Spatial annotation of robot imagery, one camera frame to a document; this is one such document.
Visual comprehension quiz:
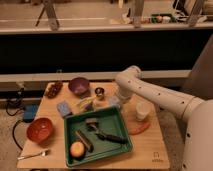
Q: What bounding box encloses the bunch of red grapes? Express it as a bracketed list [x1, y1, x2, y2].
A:
[45, 81, 63, 98]

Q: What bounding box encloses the purple bowl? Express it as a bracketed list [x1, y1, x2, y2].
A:
[68, 77, 90, 96]

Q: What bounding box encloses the green plastic tray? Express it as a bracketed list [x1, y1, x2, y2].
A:
[64, 107, 132, 168]

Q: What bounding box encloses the blue sponge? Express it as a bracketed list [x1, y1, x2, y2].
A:
[57, 101, 72, 118]

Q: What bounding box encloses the white cup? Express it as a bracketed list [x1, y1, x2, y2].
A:
[136, 102, 151, 121]

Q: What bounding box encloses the orange carrot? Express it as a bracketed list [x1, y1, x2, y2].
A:
[129, 122, 150, 135]

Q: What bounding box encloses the black cable on floor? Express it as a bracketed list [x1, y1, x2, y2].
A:
[5, 89, 28, 151]

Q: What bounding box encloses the grey small block in tray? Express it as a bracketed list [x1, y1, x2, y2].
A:
[86, 118, 98, 131]

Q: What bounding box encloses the blue box on floor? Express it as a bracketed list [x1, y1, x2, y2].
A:
[23, 105, 38, 123]

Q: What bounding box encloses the yellow round fruit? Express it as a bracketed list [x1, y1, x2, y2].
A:
[70, 141, 85, 158]

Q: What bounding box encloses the small metal cup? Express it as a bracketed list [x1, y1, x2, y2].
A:
[95, 87, 105, 100]

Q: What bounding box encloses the red bowl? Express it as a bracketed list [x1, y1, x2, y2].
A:
[26, 118, 53, 144]

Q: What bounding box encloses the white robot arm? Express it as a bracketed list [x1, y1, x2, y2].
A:
[115, 66, 213, 171]

